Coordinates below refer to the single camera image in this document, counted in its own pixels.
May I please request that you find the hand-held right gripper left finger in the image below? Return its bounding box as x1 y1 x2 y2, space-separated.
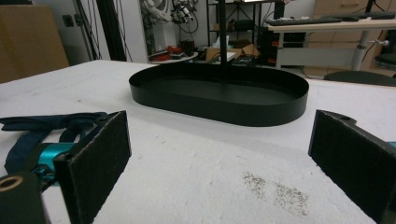
52 110 133 224

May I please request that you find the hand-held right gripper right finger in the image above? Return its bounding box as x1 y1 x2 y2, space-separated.
307 109 396 224

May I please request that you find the round white side table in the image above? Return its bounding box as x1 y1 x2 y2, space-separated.
148 50 200 65

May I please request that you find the black oval metal tray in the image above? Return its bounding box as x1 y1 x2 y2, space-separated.
128 63 310 128

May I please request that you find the black tripod stand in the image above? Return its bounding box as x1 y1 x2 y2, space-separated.
73 0 133 63

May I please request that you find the red tool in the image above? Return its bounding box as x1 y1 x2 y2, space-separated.
165 45 184 55

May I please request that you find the light wooden desk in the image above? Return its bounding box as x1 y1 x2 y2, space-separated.
266 18 396 72

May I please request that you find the brown cardboard panel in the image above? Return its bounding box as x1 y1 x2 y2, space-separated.
0 4 70 84

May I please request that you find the black computer tower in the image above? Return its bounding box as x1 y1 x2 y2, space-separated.
257 29 280 67

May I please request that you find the black computer keyboard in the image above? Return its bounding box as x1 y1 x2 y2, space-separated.
321 11 396 21
265 17 344 27

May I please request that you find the open cardboard box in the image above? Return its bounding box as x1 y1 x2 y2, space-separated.
205 42 260 63

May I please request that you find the light wooden cabinet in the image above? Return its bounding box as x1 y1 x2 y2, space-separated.
312 0 396 20

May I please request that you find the black metal shelf rack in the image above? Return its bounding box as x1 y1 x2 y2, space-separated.
205 0 286 42

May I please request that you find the black vertical stand pole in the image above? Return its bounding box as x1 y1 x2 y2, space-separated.
217 0 229 65

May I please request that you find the dark blue fabric strap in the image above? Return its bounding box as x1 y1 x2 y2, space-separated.
0 111 110 175

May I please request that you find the black wall socket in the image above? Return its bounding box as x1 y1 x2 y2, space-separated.
62 14 75 28

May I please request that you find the white robot arm with cables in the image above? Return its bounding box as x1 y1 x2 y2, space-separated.
139 0 200 35

